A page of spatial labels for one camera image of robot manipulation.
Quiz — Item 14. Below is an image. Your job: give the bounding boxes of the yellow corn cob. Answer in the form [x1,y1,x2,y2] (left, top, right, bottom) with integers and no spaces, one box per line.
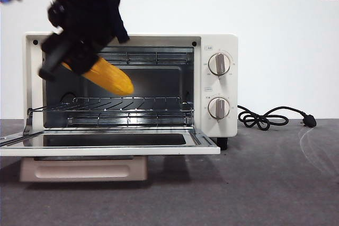
[61,56,135,95]

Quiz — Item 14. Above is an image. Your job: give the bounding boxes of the glass oven door with handle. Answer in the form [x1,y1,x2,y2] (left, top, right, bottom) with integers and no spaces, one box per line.
[0,126,221,183]

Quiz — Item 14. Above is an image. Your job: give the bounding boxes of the beige round oven knob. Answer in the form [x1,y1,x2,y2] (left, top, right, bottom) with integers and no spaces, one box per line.
[208,97,230,120]
[208,53,231,76]

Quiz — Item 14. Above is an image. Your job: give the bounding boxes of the white Toshiba toaster oven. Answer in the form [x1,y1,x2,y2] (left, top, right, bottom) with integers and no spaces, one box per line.
[25,32,238,150]

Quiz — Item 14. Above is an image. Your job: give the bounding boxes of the metal wire oven rack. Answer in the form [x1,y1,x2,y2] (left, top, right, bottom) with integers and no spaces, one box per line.
[28,96,195,114]

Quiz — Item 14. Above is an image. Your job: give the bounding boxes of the black power cable with plug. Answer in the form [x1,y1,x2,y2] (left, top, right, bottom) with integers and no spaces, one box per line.
[237,105,317,131]

